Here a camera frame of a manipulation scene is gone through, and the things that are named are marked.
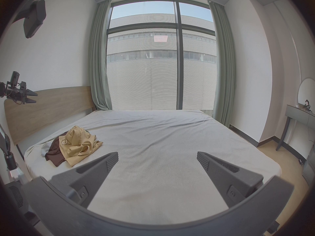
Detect bed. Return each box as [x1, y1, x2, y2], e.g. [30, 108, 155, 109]
[4, 86, 282, 224]

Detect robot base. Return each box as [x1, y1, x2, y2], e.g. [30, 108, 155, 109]
[5, 167, 41, 228]

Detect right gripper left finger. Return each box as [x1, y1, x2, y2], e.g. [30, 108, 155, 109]
[50, 151, 119, 209]

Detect window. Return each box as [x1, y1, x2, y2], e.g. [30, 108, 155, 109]
[106, 0, 218, 111]

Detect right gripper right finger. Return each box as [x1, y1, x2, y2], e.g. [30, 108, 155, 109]
[197, 151, 264, 209]

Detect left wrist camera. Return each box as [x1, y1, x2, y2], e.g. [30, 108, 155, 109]
[9, 71, 21, 88]

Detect brown shorts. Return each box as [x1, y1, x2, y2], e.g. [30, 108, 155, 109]
[45, 135, 67, 167]

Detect tan shorts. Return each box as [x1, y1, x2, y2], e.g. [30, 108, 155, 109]
[59, 126, 104, 167]

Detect grey dressing table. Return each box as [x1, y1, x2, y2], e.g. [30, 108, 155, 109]
[276, 104, 315, 152]

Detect round mirror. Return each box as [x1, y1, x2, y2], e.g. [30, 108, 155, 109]
[298, 78, 315, 108]

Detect grey-green curtain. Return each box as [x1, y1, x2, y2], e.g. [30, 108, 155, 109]
[208, 1, 236, 127]
[89, 0, 113, 110]

